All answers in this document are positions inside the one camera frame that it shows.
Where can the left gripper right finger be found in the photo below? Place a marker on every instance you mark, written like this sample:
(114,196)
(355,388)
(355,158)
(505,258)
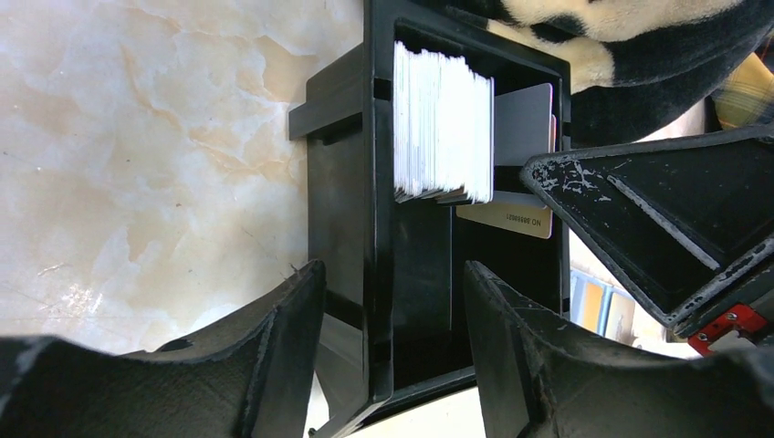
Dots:
(540,375)

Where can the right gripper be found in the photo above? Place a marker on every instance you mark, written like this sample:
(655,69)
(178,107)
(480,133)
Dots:
(684,224)

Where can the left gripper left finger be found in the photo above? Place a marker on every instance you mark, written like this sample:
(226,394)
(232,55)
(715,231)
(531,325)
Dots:
(249,374)

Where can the yellow plaid cloth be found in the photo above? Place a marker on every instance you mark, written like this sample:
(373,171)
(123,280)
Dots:
(746,96)

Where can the grey card in box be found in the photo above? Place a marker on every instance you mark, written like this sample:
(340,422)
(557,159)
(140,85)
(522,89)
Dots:
(524,127)

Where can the white card stack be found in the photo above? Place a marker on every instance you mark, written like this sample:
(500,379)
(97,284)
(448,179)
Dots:
(442,128)

